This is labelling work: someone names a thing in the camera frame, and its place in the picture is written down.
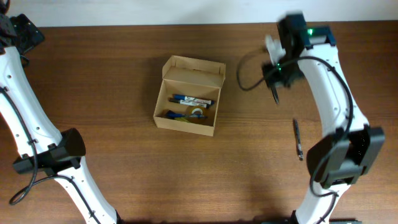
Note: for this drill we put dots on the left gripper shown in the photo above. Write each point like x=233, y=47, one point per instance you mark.
x=28, y=35

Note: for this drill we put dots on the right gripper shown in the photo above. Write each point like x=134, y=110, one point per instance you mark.
x=277, y=76

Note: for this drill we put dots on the grey Sharpie marker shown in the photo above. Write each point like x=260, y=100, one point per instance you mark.
x=274, y=94

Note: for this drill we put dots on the black ballpoint pen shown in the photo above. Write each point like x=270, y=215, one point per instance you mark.
x=298, y=140

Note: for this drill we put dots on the cardboard box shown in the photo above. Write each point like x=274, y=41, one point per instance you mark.
x=190, y=77

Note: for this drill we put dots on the yellow tape roll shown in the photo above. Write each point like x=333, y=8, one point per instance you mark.
x=197, y=112

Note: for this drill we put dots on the black whiteboard marker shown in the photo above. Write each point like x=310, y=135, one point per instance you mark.
x=189, y=103

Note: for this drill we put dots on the blue whiteboard marker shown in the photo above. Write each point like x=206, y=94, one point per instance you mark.
x=190, y=98

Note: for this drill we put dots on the yellow highlighter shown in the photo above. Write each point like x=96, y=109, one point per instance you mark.
x=183, y=120

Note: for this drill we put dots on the blue ballpoint pen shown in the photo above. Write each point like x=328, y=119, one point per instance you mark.
x=172, y=115

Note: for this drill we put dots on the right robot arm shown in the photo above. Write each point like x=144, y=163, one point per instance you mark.
x=349, y=145

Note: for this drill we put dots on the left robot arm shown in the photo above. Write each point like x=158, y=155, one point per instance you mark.
x=44, y=151

